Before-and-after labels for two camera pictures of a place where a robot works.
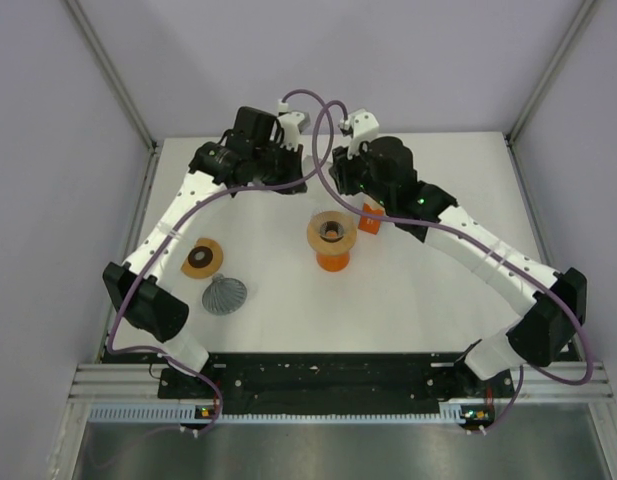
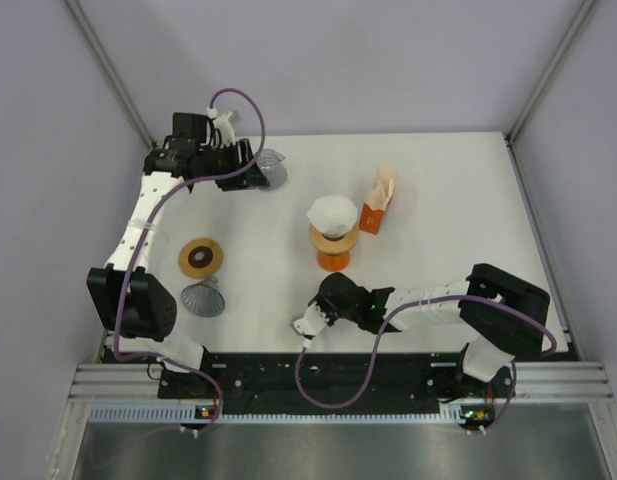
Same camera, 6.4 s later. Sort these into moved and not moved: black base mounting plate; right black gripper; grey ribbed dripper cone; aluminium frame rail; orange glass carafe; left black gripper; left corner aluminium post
Moved: grey ribbed dripper cone; left black gripper; right black gripper
Not moved: orange glass carafe; aluminium frame rail; left corner aluminium post; black base mounting plate
